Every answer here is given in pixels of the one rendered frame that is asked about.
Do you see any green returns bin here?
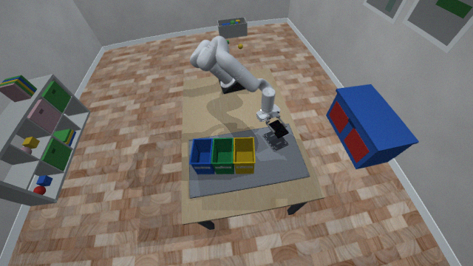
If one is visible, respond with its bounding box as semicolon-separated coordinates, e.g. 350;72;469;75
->
211;137;234;174

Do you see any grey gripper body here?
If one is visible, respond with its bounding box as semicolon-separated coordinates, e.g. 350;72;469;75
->
256;104;280;122

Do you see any yellow recycle bin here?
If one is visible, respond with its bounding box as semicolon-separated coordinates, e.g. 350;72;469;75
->
234;137;256;174

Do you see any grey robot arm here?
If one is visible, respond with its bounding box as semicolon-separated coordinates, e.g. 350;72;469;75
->
190;36;279;118

